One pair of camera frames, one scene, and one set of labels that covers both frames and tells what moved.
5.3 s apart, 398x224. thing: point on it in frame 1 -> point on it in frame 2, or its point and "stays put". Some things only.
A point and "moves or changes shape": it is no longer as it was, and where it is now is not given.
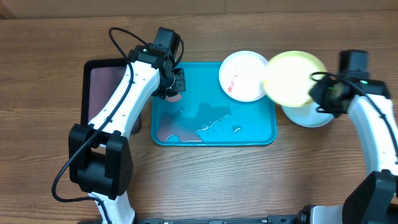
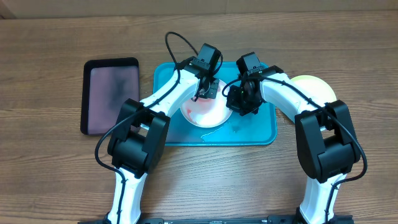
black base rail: x=270 y=219 stays put
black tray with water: x=101 y=78 stays put
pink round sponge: x=174 y=98 moves or changes shape
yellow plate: x=287 y=78 moves or changes shape
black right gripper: x=331 y=108 -> x=237 y=106
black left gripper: x=180 y=87 -> x=212 y=94
